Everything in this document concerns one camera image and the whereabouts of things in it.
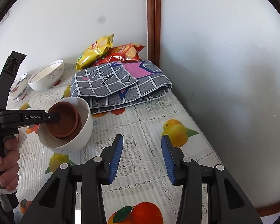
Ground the person's left hand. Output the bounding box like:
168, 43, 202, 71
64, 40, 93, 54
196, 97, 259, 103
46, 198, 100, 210
0, 136, 20, 191

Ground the blue white patterned bowl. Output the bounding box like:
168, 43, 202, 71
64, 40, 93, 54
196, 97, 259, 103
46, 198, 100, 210
9, 73, 28, 101

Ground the large white ceramic bowl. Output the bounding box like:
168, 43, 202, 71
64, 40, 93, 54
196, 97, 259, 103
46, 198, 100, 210
28, 60, 64, 91

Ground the fruit print tablecloth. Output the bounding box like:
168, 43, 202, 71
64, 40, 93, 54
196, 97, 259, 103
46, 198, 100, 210
8, 69, 221, 223

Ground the yellow chips bag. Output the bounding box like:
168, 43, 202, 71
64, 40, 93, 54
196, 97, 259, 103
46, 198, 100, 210
75, 34, 114, 71

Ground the grey checked folded cloth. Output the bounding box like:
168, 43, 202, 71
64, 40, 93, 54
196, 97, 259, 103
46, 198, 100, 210
70, 61, 172, 114

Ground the red chips bag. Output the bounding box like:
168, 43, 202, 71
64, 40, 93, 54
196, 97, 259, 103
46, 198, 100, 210
92, 43, 144, 66

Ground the brown wooden door frame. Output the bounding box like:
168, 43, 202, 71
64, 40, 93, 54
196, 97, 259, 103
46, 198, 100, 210
147, 0, 161, 67

